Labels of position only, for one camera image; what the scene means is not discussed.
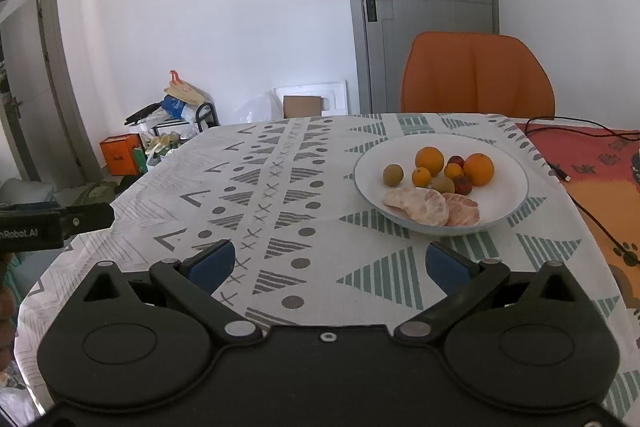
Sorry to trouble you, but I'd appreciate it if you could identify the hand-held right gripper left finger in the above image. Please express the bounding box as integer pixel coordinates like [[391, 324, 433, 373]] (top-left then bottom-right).
[[75, 238, 264, 346]]

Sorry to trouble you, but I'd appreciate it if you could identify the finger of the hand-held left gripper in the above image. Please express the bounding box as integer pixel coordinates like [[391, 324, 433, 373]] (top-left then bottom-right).
[[60, 202, 115, 236]]

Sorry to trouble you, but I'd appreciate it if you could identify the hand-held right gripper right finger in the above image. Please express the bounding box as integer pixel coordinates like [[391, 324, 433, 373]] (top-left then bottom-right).
[[395, 241, 588, 345]]

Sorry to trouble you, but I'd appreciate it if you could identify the small peeled pomelo segment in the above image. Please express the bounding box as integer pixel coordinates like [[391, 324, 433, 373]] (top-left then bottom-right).
[[441, 193, 483, 228]]

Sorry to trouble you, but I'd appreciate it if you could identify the large peeled pomelo segment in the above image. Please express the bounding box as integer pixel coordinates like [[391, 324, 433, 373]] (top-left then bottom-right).
[[382, 187, 449, 226]]

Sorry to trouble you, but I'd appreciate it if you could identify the white plate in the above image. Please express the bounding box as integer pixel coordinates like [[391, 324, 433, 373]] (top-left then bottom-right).
[[353, 133, 529, 236]]

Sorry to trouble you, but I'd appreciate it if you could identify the large orange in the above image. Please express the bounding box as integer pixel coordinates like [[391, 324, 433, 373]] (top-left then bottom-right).
[[462, 153, 495, 186]]

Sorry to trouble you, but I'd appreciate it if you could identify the round green brown fruit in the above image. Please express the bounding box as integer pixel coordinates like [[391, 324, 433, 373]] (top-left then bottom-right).
[[382, 164, 405, 188]]

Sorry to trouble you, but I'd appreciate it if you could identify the medium orange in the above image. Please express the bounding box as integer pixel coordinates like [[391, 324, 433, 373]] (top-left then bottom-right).
[[415, 147, 445, 176]]

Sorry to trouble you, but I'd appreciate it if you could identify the person's left hand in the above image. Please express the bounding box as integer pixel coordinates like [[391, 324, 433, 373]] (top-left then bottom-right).
[[0, 286, 18, 375]]

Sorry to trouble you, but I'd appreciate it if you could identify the grey cushion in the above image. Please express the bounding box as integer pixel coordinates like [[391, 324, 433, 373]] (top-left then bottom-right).
[[0, 177, 57, 208]]

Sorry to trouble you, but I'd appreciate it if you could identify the orange box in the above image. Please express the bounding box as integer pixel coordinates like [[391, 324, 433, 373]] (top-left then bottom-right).
[[100, 134, 144, 176]]

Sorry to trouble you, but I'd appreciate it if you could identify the patterned white tablecloth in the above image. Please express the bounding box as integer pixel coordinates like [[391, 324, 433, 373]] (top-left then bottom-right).
[[15, 113, 633, 423]]

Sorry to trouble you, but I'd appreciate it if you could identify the black folded item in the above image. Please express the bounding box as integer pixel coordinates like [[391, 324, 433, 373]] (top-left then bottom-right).
[[125, 103, 164, 126]]

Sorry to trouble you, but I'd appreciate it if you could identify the blue white plastic bag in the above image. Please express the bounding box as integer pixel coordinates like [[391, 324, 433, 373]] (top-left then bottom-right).
[[160, 96, 189, 118]]

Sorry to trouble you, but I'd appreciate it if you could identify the tan paper bag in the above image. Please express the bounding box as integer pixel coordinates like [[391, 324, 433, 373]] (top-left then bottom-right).
[[162, 69, 207, 106]]

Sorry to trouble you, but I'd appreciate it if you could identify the cardboard box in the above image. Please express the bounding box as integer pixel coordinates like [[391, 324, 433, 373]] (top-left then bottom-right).
[[283, 96, 322, 120]]

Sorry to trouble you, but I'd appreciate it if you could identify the red orange printed cloth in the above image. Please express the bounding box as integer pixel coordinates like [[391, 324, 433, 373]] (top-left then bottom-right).
[[515, 122, 640, 323]]

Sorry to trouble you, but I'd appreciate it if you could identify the orange chair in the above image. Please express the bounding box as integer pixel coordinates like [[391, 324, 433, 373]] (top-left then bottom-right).
[[400, 32, 556, 120]]

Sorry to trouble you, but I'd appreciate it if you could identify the white foam board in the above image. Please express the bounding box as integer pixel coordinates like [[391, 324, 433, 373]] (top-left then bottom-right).
[[272, 80, 347, 122]]

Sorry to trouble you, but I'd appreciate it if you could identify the grey door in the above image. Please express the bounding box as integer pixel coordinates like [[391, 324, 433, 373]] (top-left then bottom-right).
[[339, 0, 501, 116]]

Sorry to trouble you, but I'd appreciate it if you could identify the grey doorway frame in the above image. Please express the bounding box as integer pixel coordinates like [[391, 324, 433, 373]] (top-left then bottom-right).
[[0, 0, 102, 188]]

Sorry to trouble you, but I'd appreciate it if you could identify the black cable with plug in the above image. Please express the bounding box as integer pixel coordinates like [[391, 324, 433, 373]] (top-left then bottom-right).
[[525, 116, 640, 182]]

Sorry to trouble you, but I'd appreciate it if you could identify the black bag handle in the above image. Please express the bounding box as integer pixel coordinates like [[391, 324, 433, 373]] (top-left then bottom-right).
[[195, 103, 219, 130]]

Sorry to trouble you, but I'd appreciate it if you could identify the black door handle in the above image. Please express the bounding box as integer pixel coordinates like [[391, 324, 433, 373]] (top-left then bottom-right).
[[364, 0, 393, 22]]

